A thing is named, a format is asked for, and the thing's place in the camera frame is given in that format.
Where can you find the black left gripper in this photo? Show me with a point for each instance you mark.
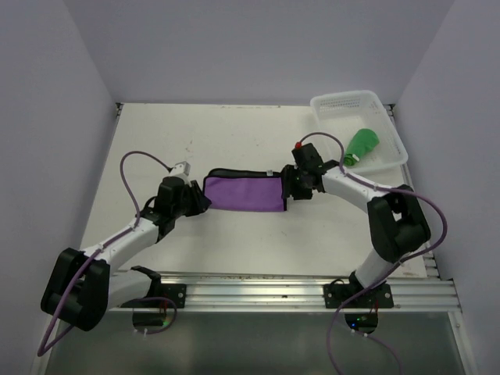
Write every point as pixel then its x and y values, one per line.
pixel 201 202

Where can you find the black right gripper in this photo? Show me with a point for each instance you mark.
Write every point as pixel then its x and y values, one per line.
pixel 290 172

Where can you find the black and purple towel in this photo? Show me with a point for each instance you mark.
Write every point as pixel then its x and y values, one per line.
pixel 245 190

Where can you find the green microfiber towel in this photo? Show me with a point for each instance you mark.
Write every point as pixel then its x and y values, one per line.
pixel 362 143

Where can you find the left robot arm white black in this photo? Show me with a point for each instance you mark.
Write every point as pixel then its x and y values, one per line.
pixel 79 289

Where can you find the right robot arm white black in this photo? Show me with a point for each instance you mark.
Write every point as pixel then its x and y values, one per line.
pixel 396 221

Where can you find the white plastic basket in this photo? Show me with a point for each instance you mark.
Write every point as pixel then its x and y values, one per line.
pixel 360 122

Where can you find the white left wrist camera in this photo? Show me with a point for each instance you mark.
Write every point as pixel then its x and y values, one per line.
pixel 181 170

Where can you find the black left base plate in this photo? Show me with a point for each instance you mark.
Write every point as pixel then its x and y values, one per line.
pixel 175 292

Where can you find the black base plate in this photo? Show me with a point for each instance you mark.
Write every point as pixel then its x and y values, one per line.
pixel 175 292
pixel 335 294

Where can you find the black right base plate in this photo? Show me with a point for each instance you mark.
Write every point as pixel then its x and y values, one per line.
pixel 335 294

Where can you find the aluminium mounting rail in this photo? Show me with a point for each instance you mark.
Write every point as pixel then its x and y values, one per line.
pixel 212 293

